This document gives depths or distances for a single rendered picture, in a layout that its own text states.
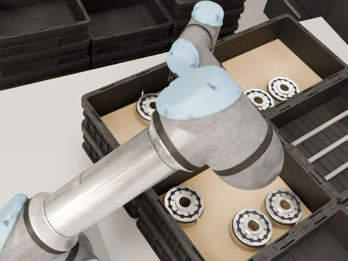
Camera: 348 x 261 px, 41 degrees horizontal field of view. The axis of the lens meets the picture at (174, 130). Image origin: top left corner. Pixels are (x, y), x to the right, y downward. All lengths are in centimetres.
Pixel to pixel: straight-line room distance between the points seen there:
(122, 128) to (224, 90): 68
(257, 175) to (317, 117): 82
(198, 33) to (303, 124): 54
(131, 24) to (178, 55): 129
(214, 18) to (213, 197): 46
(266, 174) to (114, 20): 170
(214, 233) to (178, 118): 57
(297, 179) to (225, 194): 20
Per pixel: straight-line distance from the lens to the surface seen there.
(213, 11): 112
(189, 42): 105
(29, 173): 139
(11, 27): 211
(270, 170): 72
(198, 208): 117
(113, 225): 130
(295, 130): 145
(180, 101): 66
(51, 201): 83
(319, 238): 128
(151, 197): 109
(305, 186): 127
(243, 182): 72
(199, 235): 118
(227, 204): 123
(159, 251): 126
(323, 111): 154
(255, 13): 321
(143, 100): 135
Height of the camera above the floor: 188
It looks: 52 degrees down
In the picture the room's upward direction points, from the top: 15 degrees clockwise
